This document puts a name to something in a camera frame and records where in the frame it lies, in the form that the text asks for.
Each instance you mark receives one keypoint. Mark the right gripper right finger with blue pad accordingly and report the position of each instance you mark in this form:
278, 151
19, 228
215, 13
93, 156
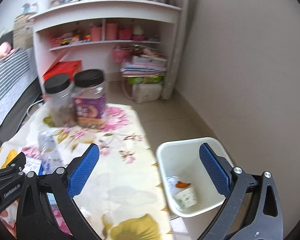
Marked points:
263, 217

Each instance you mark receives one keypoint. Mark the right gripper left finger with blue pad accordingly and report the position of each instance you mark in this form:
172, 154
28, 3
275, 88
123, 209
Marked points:
35, 218

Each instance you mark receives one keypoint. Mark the yellow snack wrapper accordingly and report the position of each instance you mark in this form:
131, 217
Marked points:
8, 157

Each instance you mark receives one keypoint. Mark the crushed clear plastic bottle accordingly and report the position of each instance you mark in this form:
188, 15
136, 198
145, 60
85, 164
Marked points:
49, 154

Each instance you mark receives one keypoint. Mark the white plastic trash bin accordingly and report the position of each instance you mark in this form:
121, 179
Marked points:
179, 161

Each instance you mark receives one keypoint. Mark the blue white small packet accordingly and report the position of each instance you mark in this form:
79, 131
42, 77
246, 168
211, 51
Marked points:
33, 164

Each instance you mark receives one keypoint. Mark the white paper cup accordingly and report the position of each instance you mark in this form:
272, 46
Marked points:
186, 198

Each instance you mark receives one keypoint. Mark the orange peel scrap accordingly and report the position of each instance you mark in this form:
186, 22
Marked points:
181, 185

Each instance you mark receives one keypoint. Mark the floral tablecloth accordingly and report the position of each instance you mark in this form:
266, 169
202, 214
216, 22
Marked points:
123, 197

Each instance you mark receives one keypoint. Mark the clear jar black lid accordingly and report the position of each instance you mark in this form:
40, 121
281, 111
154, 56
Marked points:
58, 92

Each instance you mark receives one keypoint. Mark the purple label snack jar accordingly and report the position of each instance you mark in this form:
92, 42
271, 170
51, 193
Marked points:
89, 98

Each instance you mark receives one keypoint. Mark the white fluffy stool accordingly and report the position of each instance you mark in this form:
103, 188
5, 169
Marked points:
146, 92

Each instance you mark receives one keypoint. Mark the red cardboard box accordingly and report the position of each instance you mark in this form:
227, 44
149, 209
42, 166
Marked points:
64, 67

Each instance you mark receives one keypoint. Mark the green tissue pack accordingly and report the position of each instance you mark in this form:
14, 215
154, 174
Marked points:
145, 79

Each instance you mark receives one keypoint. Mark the pink woven basket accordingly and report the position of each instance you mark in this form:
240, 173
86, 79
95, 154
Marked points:
119, 54

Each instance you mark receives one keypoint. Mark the stack of books and papers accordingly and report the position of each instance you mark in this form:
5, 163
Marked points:
144, 61

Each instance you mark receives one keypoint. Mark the grey sofa striped cover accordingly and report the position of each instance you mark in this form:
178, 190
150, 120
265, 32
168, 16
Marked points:
19, 88

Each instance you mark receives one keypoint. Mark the pink bucket left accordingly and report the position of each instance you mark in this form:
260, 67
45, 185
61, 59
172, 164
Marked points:
96, 34

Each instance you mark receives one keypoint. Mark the pink bucket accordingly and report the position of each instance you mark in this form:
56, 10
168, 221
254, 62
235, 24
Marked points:
96, 34
111, 31

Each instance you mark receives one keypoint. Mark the white curved shelf unit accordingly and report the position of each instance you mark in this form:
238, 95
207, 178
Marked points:
89, 31

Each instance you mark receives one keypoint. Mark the pink bucket right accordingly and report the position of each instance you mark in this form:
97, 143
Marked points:
111, 31

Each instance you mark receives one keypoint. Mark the stack of books beside shelf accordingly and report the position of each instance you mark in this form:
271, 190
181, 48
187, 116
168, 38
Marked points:
23, 31

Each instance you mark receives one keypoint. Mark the beige curtain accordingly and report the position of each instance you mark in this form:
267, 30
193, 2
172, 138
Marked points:
179, 37

